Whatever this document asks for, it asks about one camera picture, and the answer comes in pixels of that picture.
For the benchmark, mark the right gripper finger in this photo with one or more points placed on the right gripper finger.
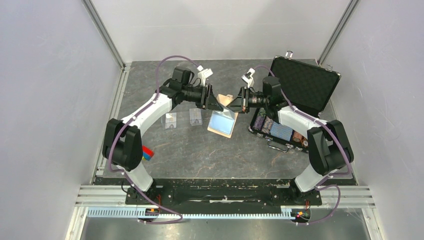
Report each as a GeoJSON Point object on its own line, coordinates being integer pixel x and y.
{"type": "Point", "coordinates": [244, 92]}
{"type": "Point", "coordinates": [238, 105]}

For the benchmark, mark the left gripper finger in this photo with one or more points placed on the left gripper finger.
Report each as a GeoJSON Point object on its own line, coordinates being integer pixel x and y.
{"type": "Point", "coordinates": [214, 105]}
{"type": "Point", "coordinates": [209, 95]}

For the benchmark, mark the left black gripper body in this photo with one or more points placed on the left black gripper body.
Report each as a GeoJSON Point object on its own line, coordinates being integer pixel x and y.
{"type": "Point", "coordinates": [198, 95]}

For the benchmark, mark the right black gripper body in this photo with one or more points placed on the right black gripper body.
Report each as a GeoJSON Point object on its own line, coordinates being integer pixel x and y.
{"type": "Point", "coordinates": [254, 100]}

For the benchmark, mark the tan leather card holder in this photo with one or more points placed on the tan leather card holder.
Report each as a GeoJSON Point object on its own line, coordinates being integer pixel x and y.
{"type": "Point", "coordinates": [223, 122]}

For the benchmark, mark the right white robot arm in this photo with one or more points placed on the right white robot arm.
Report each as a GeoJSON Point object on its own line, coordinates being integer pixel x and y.
{"type": "Point", "coordinates": [329, 151]}

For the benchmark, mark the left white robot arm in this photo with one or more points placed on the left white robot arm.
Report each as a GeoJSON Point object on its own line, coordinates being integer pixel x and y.
{"type": "Point", "coordinates": [122, 143]}

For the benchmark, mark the black poker chip case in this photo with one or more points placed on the black poker chip case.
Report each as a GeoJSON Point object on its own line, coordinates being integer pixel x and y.
{"type": "Point", "coordinates": [308, 87]}

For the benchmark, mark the colourful toy block stack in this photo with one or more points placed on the colourful toy block stack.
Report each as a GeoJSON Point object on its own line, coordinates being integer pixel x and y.
{"type": "Point", "coordinates": [147, 153]}

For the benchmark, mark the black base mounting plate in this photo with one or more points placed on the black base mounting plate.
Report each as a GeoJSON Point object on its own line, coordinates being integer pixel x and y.
{"type": "Point", "coordinates": [168, 195]}

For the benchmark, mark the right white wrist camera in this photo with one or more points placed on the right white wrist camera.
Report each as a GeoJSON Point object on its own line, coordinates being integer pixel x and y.
{"type": "Point", "coordinates": [248, 77]}

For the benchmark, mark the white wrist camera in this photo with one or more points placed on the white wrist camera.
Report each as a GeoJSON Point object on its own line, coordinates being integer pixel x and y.
{"type": "Point", "coordinates": [248, 77]}
{"type": "Point", "coordinates": [203, 74]}

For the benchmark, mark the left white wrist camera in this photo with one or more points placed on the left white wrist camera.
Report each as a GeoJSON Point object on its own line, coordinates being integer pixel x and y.
{"type": "Point", "coordinates": [203, 74]}

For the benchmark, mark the aluminium front frame rail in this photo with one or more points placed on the aluminium front frame rail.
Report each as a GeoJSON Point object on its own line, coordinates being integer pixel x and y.
{"type": "Point", "coordinates": [352, 217]}

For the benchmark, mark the right aluminium corner post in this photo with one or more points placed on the right aluminium corner post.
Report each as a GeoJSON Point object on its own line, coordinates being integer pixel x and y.
{"type": "Point", "coordinates": [348, 12]}

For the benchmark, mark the aluminium corner post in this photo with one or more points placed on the aluminium corner post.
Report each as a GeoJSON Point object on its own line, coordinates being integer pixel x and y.
{"type": "Point", "coordinates": [348, 12]}
{"type": "Point", "coordinates": [96, 18]}

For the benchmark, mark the left aluminium corner post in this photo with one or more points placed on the left aluminium corner post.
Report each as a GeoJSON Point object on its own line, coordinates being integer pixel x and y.
{"type": "Point", "coordinates": [96, 18]}

